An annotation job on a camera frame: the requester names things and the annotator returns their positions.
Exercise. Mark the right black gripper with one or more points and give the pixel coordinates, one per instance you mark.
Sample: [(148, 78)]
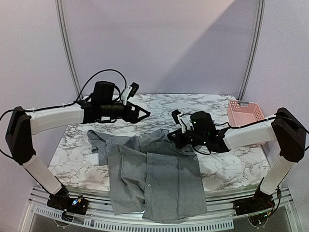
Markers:
[(180, 137)]

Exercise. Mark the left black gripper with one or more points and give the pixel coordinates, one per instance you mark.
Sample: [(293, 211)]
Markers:
[(133, 118)]

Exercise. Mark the grey button shirt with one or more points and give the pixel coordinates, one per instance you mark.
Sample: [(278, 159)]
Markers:
[(148, 174)]

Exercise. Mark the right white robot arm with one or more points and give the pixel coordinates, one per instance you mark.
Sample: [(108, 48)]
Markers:
[(282, 127)]

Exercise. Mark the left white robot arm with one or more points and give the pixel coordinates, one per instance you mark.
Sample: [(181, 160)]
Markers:
[(24, 124)]

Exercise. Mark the pink plastic basket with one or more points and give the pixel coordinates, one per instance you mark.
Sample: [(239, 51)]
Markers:
[(241, 113)]

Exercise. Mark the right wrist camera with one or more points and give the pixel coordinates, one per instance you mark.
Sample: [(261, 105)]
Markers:
[(179, 119)]

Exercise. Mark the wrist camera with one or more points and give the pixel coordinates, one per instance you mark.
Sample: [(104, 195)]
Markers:
[(129, 92), (179, 119)]

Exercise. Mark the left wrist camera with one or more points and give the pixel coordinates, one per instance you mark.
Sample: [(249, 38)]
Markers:
[(129, 92)]

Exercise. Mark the aluminium front rail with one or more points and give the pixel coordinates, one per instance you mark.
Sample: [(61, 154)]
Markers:
[(220, 216)]

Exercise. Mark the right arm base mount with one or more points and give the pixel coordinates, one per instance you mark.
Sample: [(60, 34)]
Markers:
[(252, 204)]

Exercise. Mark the left wall aluminium post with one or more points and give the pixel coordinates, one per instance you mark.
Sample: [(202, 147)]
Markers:
[(66, 44)]

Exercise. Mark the wall aluminium post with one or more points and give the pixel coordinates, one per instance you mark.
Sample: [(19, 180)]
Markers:
[(253, 48), (66, 44)]

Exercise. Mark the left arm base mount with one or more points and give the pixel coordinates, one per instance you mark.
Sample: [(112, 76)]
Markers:
[(63, 201)]

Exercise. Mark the right wall aluminium post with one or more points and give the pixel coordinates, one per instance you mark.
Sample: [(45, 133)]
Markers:
[(253, 48)]

